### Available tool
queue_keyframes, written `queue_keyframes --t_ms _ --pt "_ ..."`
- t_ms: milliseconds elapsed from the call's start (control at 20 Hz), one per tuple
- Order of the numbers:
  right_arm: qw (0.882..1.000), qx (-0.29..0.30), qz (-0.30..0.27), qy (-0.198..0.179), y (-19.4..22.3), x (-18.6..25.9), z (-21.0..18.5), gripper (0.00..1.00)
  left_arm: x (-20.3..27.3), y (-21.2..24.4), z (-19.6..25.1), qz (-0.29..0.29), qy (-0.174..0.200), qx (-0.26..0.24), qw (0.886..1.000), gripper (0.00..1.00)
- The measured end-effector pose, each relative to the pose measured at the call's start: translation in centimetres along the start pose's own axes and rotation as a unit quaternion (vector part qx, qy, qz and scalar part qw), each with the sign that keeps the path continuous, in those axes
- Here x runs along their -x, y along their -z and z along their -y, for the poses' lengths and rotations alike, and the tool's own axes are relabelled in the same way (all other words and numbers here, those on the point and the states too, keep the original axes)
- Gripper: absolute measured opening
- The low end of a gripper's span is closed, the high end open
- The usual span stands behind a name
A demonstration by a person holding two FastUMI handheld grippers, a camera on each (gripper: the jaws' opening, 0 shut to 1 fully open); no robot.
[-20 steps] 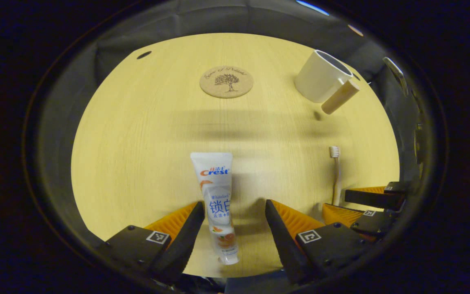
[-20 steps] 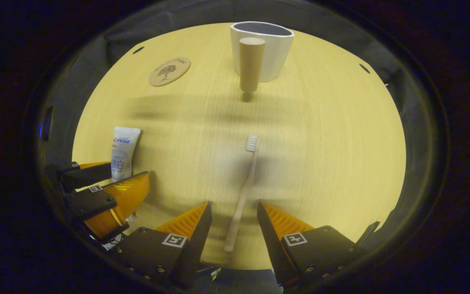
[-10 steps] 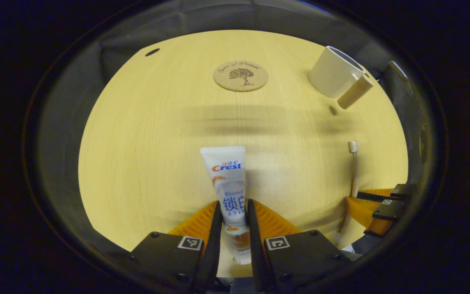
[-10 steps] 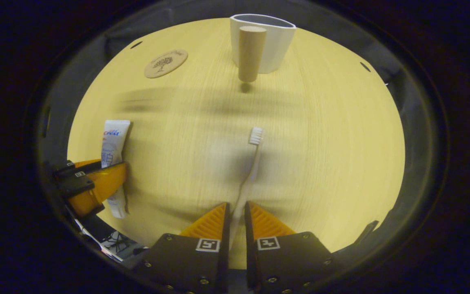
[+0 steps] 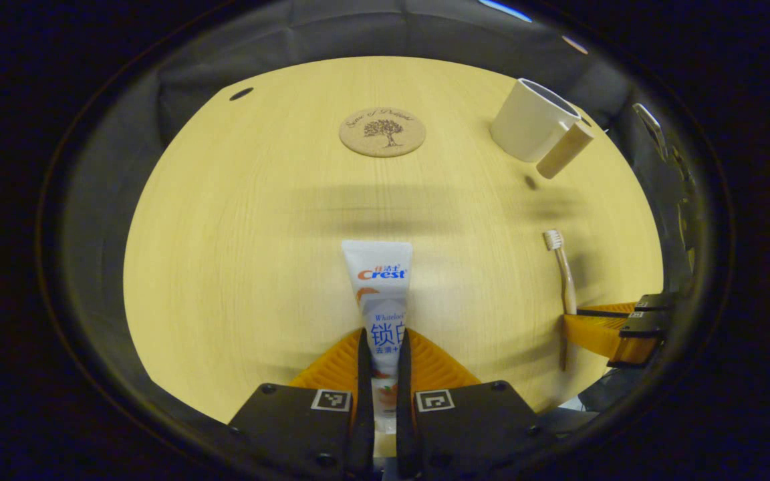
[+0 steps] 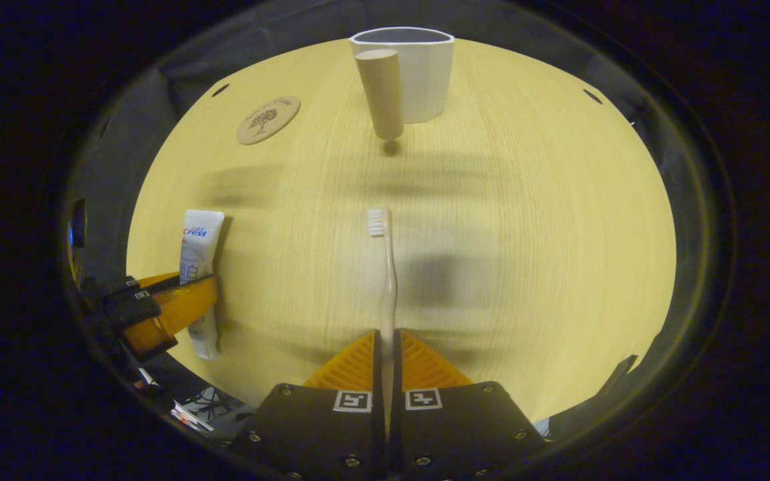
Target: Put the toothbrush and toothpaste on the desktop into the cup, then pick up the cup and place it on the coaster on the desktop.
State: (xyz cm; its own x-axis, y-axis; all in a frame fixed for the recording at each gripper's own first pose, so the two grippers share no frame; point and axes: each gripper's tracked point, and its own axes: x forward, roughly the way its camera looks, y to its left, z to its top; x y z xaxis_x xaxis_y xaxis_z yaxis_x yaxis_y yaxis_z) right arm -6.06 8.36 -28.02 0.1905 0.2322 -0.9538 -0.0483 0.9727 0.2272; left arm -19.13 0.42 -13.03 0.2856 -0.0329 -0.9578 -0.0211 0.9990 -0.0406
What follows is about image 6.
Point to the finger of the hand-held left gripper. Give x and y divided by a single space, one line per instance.
178 310
158 280

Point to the black backdrop cloth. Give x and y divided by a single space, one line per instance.
178 67

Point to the round wooden coaster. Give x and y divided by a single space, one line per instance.
268 120

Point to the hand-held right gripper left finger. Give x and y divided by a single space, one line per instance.
318 434

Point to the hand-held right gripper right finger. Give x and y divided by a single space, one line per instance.
458 434

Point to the beige toothbrush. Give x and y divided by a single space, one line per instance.
388 280

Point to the white toothpaste tube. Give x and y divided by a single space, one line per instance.
199 247

